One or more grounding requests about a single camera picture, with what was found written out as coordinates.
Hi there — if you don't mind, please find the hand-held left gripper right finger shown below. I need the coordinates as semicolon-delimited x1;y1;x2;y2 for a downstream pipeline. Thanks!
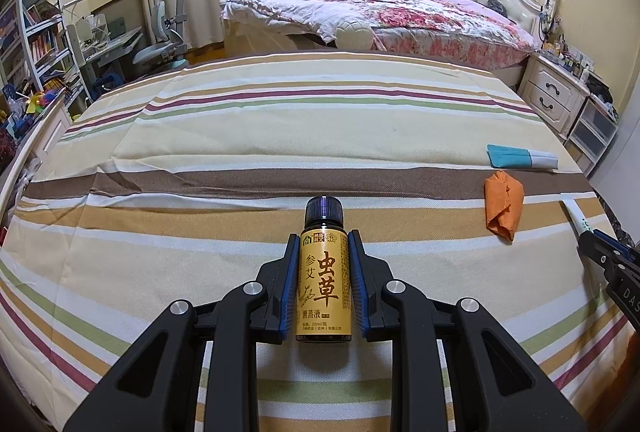
348;229;588;432

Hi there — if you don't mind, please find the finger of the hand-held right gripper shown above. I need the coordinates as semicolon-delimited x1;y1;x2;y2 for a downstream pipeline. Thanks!
594;231;640;257
577;236;613;275

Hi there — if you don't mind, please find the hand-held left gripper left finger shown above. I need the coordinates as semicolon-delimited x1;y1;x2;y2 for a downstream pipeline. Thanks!
62;232;301;432

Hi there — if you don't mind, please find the brown bottle with yellow label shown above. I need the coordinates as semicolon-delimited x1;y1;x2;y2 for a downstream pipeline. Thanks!
295;195;355;345

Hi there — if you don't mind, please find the white tube with green print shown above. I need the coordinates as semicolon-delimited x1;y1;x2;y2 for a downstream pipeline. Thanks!
561;194;594;236

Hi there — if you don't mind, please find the orange folded cloth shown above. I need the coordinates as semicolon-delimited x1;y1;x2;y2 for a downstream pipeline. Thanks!
483;170;526;241

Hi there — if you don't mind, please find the plastic drawer unit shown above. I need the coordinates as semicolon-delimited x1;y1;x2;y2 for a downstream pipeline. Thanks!
565;96;620;175

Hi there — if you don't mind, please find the teal and white tube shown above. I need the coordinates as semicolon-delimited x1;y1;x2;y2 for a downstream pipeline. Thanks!
486;144;559;170

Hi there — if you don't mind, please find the black bag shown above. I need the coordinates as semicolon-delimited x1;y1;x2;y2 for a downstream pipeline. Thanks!
585;72;619;106

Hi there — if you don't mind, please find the white nightstand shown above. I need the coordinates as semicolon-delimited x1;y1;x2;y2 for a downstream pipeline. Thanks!
515;53;591;140

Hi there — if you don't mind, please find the clutter of small bottles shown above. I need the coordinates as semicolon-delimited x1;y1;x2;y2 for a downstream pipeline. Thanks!
540;0;596;80

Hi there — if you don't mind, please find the white bed footboard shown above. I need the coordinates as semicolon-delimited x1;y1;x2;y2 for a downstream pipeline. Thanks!
222;19;373;58

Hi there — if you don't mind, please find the grey blue desk chair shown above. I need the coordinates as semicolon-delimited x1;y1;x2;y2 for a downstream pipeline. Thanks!
132;0;189;73

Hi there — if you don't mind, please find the floral bedspread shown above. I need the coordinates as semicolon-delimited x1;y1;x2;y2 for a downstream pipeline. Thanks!
219;0;535;67

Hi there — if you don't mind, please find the grey study desk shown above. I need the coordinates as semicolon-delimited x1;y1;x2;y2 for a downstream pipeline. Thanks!
67;14;146;97

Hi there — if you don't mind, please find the pile of colourful toys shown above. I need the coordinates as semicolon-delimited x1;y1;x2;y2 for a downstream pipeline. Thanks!
17;86;63;119

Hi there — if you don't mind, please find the dark red fluffy duster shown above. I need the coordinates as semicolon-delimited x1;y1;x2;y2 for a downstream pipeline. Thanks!
0;132;19;163

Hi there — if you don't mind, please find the white bookshelf with books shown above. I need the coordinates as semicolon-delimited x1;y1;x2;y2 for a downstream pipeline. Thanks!
0;0;88;105

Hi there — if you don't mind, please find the white desk lamp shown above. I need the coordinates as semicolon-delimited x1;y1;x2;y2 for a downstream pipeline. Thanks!
62;0;94;21

